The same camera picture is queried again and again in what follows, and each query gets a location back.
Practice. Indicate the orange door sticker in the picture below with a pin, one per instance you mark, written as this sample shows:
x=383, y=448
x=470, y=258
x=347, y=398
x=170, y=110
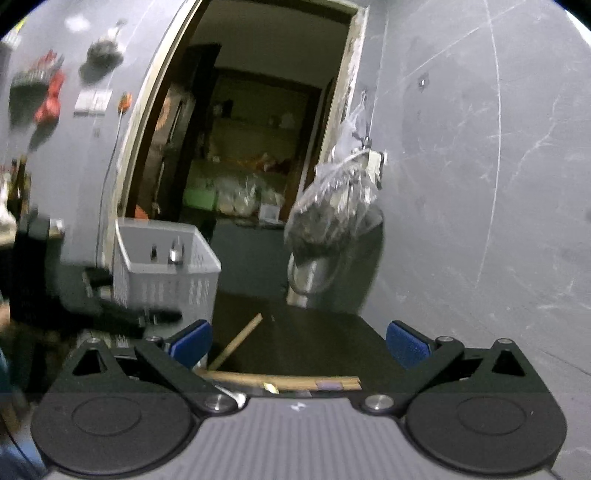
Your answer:
x=141, y=212

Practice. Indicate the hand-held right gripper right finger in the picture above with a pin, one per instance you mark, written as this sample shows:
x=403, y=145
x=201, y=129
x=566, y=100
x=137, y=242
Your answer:
x=407, y=345

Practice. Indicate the green box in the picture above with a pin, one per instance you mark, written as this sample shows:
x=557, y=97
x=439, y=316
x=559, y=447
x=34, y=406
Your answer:
x=201, y=198

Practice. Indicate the steel pot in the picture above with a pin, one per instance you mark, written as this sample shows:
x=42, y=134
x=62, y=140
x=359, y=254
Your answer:
x=318, y=277

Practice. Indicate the small hanging bag dark contents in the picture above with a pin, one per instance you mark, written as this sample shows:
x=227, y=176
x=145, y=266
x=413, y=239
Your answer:
x=101, y=53

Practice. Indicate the clear plastic bag dark contents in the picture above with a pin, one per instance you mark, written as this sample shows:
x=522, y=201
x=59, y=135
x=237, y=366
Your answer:
x=323, y=207

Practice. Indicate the red plastic bag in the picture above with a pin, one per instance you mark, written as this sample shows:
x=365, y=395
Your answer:
x=50, y=106

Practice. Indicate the purple banded wooden chopstick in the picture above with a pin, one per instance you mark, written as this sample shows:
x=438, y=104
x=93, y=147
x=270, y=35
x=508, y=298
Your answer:
x=351, y=386
x=240, y=377

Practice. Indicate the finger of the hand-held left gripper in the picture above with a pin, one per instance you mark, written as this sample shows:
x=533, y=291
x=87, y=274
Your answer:
x=138, y=317
x=98, y=278

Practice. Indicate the grey wall rack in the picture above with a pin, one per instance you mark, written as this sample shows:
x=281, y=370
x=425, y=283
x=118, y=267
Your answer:
x=27, y=81

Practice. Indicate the sunflower door sticker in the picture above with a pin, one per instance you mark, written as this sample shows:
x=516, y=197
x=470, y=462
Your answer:
x=165, y=113

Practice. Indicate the clear bags of food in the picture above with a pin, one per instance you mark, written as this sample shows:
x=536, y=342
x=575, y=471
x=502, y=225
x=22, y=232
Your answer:
x=244, y=198

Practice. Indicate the cream wooden door frame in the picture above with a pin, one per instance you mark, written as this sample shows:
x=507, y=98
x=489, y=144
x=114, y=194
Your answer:
x=353, y=55

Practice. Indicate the metal spoon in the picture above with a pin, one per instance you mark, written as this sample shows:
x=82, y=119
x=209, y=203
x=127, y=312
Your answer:
x=238, y=400

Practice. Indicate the grey cabinet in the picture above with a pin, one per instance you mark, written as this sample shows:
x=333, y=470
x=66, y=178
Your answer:
x=249, y=258

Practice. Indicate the plain wooden chopstick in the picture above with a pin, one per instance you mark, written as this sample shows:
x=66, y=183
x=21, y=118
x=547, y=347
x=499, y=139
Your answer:
x=235, y=341

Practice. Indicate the dark wooden door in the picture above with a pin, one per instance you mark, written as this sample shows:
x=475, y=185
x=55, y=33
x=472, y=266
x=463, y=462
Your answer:
x=184, y=138

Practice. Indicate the wooden shelf unit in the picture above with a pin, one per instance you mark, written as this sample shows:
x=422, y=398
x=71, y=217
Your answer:
x=268, y=81

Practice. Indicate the orange wall hook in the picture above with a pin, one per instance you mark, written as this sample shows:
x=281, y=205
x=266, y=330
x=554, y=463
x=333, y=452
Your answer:
x=123, y=102

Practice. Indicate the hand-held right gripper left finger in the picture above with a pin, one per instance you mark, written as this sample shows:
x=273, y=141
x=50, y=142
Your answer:
x=191, y=345

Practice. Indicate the small white box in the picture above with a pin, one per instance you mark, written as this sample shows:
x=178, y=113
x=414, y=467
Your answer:
x=268, y=211

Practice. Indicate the red clips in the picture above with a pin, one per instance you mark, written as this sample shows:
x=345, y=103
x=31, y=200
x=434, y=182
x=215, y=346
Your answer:
x=48, y=60

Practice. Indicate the white crumpled object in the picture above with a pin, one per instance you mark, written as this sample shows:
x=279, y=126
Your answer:
x=287, y=121

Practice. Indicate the wall water tap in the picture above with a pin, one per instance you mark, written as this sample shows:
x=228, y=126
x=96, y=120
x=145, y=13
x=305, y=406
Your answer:
x=374, y=161

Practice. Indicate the white wall basket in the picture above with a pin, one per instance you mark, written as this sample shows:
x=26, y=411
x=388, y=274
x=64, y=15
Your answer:
x=10, y=40

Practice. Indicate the colourful snack packets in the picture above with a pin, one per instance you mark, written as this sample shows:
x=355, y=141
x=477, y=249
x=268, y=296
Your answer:
x=263, y=162

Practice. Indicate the white perforated utensil basket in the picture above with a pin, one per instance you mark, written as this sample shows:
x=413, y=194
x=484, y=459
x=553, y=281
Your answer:
x=184, y=286

